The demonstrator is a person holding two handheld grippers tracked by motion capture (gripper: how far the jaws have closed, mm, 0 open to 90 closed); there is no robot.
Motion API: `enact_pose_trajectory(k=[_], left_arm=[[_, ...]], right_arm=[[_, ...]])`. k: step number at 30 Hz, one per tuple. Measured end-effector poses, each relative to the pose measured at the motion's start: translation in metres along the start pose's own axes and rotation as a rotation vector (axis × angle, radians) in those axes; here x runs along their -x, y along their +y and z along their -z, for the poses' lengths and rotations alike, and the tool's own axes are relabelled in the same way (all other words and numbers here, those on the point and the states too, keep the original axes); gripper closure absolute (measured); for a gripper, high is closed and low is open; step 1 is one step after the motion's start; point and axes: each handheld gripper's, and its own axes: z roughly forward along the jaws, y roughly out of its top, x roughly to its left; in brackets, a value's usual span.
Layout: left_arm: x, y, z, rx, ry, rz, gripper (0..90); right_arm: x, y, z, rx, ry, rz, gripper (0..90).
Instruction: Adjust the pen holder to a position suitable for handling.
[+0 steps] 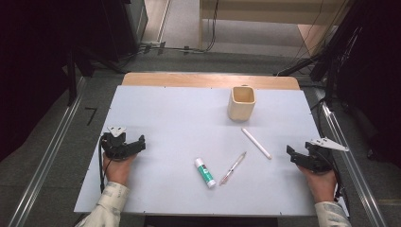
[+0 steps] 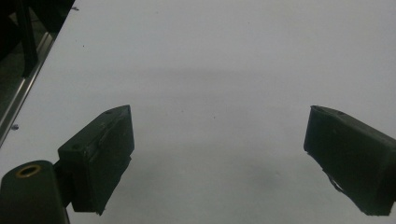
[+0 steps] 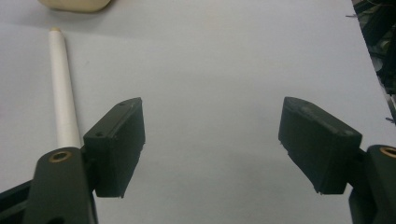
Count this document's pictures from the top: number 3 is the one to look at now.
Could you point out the dark clutter beside table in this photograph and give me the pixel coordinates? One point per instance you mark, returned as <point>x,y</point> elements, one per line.
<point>381,37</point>

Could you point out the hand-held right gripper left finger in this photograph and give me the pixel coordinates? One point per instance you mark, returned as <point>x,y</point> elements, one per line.
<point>116,146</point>

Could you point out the white pen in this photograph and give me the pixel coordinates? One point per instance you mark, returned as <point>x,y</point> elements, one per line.
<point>62,90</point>

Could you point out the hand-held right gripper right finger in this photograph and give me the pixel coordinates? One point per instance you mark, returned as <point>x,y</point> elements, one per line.
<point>320,149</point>

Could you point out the beige square cup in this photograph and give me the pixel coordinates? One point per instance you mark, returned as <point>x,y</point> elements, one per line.
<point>74,4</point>

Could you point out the white table cover sheet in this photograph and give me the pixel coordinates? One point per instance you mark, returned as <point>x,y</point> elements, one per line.
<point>211,77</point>

